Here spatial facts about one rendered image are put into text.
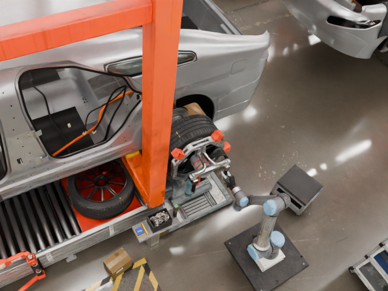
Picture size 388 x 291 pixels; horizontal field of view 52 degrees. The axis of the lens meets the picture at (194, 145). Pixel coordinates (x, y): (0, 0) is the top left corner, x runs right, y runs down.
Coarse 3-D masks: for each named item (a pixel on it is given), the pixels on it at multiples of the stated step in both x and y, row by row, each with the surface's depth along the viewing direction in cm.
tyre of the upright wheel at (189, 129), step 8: (184, 120) 363; (192, 120) 363; (200, 120) 367; (208, 120) 374; (176, 128) 359; (184, 128) 358; (192, 128) 357; (200, 128) 360; (208, 128) 363; (216, 128) 375; (176, 136) 357; (184, 136) 354; (192, 136) 353; (200, 136) 359; (176, 144) 354; (184, 144) 355; (168, 160) 362; (168, 168) 373
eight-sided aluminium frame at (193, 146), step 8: (208, 136) 361; (192, 144) 354; (200, 144) 355; (208, 144) 360; (216, 144) 368; (224, 144) 378; (184, 152) 358; (176, 160) 360; (216, 160) 393; (176, 168) 363; (176, 176) 375; (184, 176) 392
